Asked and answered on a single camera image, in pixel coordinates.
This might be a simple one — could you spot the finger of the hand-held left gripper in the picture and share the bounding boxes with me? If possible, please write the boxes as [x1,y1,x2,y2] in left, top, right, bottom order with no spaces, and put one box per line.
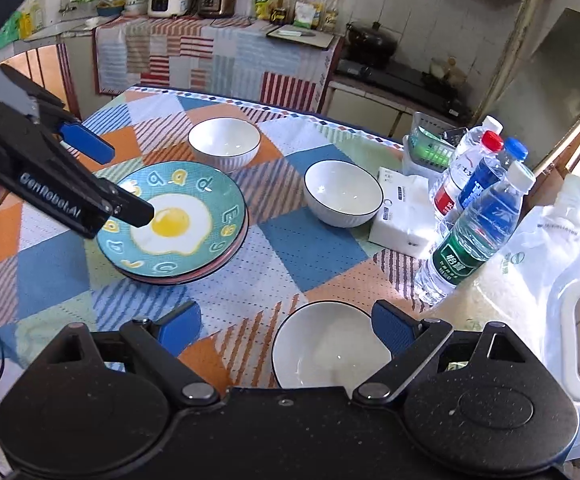
[1,64,116,165]
[96,179,155,229]

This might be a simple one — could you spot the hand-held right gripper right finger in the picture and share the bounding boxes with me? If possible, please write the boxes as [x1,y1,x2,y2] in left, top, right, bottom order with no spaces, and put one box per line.
[352,300,546,404]

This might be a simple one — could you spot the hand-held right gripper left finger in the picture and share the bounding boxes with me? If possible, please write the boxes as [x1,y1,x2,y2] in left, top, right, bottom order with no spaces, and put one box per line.
[30,301,221,407]

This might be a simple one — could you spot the white plate with sun print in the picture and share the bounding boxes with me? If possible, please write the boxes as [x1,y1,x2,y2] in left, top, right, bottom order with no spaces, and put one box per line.
[115,210,250,287]

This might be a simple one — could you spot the teal fried egg print plate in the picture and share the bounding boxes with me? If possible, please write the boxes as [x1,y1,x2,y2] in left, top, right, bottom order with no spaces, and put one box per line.
[95,160,247,277]

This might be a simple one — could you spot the white ribbed bowl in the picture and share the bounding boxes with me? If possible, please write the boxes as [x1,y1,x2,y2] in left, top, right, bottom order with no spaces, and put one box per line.
[271,301,393,390]
[188,117,261,171]
[303,160,385,228]

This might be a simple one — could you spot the wooden chair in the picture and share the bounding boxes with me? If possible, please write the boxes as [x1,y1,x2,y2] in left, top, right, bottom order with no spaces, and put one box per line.
[0,42,81,121]

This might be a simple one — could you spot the green label water bottle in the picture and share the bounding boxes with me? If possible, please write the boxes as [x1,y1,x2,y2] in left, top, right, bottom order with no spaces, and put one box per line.
[414,162,537,306]

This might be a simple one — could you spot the patchwork tablecloth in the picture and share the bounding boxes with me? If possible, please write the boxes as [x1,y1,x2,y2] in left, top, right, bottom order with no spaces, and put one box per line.
[0,85,451,391]

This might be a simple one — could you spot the white tissue pack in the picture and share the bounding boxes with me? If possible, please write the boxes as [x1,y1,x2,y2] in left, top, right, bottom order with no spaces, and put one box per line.
[368,166,443,259]

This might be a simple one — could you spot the red label water bottle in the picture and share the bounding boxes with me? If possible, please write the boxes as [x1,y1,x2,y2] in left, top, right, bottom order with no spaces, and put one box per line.
[432,115,503,221]

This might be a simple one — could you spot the striped patchwork counter cloth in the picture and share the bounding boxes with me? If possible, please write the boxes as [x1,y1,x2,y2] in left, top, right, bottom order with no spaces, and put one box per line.
[94,16,345,113]

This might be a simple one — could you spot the red cap water bottle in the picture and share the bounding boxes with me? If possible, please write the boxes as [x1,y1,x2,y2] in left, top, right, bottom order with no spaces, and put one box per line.
[457,130,505,211]

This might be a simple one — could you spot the green plastic basket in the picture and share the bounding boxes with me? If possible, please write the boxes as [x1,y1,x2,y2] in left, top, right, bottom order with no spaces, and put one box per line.
[401,111,463,181]

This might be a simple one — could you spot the blue cap water bottle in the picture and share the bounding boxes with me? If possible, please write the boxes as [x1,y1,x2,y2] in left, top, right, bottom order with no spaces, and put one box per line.
[500,137,529,171]

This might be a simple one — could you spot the white base cabinet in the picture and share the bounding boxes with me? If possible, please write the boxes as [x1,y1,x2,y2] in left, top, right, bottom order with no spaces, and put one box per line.
[322,82,416,138]

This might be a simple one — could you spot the dark sauce bottle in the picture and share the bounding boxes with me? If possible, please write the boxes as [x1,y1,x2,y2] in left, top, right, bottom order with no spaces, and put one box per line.
[270,0,293,25]

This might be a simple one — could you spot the black gas stove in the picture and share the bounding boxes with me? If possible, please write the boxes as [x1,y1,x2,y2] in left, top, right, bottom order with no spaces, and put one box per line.
[336,57,471,118]

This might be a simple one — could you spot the dark cutting board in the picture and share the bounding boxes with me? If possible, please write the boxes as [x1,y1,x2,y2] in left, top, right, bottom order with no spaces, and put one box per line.
[266,25,339,51]

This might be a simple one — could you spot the pot with glass lid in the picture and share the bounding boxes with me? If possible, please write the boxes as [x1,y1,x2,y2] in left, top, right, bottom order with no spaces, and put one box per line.
[427,55,468,83]

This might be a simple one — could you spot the black wok with lid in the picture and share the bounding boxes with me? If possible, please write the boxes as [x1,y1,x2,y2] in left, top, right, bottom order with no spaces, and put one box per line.
[345,21,398,63]

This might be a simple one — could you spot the clear rice bag with handle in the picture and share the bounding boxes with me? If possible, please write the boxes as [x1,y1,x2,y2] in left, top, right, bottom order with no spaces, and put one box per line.
[420,174,580,401]

